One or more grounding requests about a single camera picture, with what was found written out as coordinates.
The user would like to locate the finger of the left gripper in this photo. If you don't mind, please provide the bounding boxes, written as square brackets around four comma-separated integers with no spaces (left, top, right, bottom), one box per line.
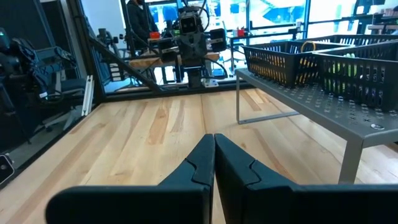
[210,27,228,53]
[158,36,180,63]

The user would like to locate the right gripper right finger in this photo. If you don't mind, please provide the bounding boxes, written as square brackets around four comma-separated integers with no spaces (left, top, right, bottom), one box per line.
[215,133,398,224]

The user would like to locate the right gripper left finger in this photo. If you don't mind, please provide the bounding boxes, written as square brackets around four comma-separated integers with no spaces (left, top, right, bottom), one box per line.
[45,134,216,224]

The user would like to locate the black plastic mesh basket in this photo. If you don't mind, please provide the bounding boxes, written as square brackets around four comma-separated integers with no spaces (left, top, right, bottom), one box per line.
[241,40,352,88]
[297,33,398,47]
[312,39,398,112]

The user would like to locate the thin yellow rubber band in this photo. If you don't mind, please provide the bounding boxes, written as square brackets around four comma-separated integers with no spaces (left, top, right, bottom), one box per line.
[300,40,317,54]

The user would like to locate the green spiral coil bracelet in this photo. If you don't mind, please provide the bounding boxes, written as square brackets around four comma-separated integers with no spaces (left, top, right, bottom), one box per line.
[325,52,359,91]

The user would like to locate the wooden background table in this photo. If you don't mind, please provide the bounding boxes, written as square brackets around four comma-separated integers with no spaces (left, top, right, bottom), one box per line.
[129,51,221,70]

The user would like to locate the person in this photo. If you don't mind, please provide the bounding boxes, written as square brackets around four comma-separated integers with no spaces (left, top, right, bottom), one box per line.
[126,0,160,50]

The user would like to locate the white aluminium extrusions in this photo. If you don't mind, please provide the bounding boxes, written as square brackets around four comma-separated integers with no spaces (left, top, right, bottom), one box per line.
[81,74,95,118]

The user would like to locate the gray perforated metal shelf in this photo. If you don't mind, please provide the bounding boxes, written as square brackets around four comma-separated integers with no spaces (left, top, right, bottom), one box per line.
[234,67,398,185]

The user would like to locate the dark background robot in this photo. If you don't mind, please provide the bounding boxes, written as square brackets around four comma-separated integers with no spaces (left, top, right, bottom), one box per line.
[0,27,78,103]

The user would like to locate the black device white rim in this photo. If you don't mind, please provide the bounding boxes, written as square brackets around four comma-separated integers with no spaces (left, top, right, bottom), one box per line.
[0,154,16,187]

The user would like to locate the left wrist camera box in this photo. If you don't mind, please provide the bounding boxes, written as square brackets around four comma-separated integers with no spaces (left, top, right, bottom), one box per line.
[179,14,199,35]

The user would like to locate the silver metal mounting bracket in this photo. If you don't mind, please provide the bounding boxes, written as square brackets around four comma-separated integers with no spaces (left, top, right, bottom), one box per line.
[201,78,220,88]

